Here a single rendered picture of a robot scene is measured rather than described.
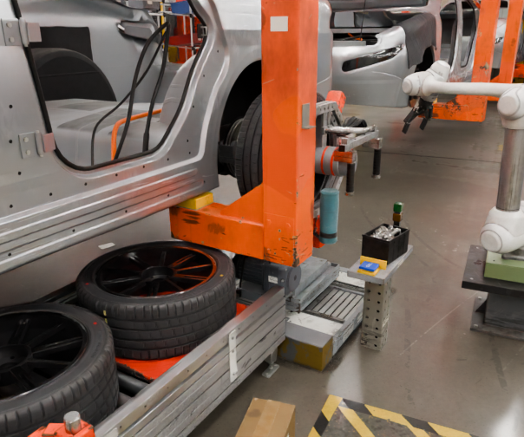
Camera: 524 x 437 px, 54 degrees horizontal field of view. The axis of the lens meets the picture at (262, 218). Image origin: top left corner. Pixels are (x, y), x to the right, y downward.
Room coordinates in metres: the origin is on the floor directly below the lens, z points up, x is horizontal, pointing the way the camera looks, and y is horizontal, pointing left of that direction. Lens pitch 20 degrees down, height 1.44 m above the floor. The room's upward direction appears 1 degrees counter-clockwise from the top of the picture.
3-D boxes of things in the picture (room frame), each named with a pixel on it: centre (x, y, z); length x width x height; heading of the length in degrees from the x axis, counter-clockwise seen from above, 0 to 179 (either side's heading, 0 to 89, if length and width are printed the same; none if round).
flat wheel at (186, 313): (1.99, 0.45, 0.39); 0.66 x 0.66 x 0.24
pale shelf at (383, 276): (2.20, -0.56, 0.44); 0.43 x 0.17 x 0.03; 148
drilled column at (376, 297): (2.18, -0.54, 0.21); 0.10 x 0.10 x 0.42; 58
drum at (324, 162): (2.46, -0.35, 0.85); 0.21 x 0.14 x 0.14; 58
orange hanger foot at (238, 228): (2.23, 0.17, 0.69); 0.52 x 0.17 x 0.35; 58
